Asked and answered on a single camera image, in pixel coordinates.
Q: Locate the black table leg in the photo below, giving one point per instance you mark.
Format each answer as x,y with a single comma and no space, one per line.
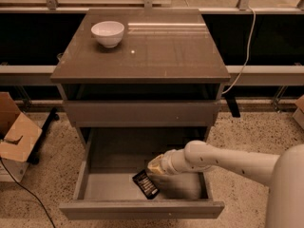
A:
34,155
232,103

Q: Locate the white ceramic bowl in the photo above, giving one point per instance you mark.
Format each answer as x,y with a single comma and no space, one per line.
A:
108,33

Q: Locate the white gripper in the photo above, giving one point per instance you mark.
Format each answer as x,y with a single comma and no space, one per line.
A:
166,164

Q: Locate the grey drawer cabinet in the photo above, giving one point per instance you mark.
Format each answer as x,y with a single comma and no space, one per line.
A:
165,55

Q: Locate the cardboard box right edge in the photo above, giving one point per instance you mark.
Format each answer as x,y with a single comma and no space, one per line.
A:
299,112

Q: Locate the open grey middle drawer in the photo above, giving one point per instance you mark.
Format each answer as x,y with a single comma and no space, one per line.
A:
113,156

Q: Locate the closed grey upper drawer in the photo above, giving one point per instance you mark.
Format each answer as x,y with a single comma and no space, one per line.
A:
141,114

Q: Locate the open cardboard box left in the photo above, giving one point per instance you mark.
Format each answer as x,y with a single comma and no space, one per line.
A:
19,134

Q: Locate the black table leg right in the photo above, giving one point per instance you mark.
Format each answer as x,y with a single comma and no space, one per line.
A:
232,103

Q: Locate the black rxbar chocolate bar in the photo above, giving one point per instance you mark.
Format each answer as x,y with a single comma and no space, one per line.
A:
146,185

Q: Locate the black table leg left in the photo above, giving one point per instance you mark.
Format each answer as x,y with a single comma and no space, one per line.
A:
34,155

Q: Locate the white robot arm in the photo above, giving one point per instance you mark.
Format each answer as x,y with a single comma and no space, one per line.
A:
283,174

